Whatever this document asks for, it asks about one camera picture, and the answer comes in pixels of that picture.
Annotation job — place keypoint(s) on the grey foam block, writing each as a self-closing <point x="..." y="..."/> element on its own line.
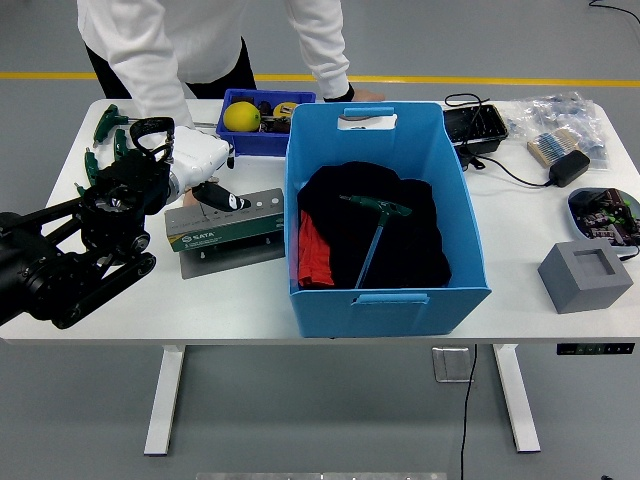
<point x="575" y="295"/>

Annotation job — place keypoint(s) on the yellow lemon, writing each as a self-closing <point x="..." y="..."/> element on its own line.
<point x="242" y="116"/>

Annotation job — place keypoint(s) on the dark brown parts pile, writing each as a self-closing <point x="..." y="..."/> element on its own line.
<point x="276" y="125"/>

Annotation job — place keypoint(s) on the person's left forearm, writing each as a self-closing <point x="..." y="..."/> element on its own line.
<point x="327" y="60"/>

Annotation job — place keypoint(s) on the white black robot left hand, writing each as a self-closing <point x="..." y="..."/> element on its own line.
<point x="197" y="155"/>

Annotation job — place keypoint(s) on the black power adapter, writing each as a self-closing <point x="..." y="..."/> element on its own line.
<point x="570" y="169"/>

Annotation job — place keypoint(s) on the white blue plate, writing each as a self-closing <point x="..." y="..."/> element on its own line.
<point x="574" y="225"/>

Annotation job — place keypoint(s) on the black cloth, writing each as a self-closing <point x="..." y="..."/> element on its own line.
<point x="335" y="235"/>

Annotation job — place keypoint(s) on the dark brown round object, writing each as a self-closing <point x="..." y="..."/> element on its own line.
<point x="265" y="107"/>

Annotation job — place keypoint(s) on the clear bag of blue parts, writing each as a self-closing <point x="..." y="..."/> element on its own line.
<point x="565" y="112"/>

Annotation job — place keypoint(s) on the person's right hand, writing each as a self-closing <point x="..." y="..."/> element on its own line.
<point x="190" y="200"/>

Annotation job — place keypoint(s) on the yellow tape measure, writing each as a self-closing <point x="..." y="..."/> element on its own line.
<point x="286" y="109"/>

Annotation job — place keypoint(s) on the resistor tape bundle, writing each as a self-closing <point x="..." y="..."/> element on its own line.
<point x="547" y="147"/>

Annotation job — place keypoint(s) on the black wristband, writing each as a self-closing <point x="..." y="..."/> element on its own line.
<point x="345" y="95"/>

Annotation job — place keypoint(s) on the person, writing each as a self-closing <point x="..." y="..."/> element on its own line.
<point x="210" y="30"/>

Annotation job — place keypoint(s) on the white table leg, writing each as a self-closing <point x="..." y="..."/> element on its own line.
<point x="515" y="400"/>
<point x="167" y="400"/>

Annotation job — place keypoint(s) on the person's left hand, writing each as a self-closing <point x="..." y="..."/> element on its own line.
<point x="369" y="95"/>

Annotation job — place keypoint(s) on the red cloth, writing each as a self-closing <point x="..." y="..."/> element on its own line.
<point x="312" y="255"/>

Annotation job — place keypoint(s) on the black table control panel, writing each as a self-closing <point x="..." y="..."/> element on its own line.
<point x="595" y="349"/>

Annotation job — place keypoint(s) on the electronic parts pile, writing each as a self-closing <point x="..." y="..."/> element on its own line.
<point x="605" y="220"/>

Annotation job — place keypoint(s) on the small dark blue bin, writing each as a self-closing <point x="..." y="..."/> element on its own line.
<point x="260" y="145"/>

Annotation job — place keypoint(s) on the person's right forearm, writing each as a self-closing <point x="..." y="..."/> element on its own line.
<point x="155" y="85"/>

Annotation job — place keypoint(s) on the black plastic tray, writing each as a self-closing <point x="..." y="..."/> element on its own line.
<point x="475" y="127"/>

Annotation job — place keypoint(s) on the metal floor socket cover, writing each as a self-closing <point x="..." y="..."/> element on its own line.
<point x="450" y="365"/>

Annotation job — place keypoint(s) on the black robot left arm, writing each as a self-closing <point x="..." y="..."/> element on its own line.
<point x="50" y="270"/>

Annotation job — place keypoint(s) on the brown block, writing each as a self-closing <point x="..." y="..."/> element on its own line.
<point x="242" y="97"/>

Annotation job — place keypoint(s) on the grey green hex wrench stand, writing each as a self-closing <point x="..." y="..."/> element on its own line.
<point x="225" y="235"/>

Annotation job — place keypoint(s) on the large light blue plastic box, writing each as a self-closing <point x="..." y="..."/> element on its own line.
<point x="390" y="315"/>

